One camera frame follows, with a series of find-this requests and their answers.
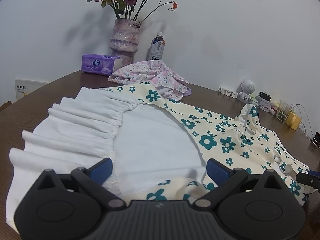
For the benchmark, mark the black charger block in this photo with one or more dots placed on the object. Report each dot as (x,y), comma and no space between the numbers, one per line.
(265,96)

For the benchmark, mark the yellow mug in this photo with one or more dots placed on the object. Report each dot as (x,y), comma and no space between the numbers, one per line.
(293,120)

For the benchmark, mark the white power strip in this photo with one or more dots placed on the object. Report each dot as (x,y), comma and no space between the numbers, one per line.
(227,92)

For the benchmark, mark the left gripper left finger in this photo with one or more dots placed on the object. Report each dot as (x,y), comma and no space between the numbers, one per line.
(90,180)

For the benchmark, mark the white astronaut figurine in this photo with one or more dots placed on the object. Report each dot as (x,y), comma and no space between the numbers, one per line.
(247,88)

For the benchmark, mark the plastic drink bottle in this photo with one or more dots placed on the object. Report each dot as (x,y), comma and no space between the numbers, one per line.
(157,47)

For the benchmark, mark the cream green floral dress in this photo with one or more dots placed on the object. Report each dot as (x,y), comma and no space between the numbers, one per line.
(159,147)

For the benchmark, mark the white cardboard box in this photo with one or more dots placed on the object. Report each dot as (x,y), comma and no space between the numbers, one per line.
(25,87)

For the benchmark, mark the black phone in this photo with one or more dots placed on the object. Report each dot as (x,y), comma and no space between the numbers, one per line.
(316,139)

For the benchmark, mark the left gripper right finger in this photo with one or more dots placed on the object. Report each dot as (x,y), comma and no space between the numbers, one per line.
(229,183)

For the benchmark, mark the pink floral garment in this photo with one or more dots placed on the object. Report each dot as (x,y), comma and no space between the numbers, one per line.
(155,72)

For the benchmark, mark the glass cup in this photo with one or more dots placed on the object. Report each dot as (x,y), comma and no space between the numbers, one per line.
(283,111)

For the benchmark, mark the pink purple vase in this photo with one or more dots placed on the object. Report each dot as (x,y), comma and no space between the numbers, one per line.
(125,39)

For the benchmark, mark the white tin box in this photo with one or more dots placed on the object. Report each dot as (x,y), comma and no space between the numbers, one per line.
(263,104)

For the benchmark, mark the purple tissue pack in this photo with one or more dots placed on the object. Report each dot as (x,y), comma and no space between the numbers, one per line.
(100,64)

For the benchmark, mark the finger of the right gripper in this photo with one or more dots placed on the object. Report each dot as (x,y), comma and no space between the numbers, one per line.
(313,172)
(311,180)

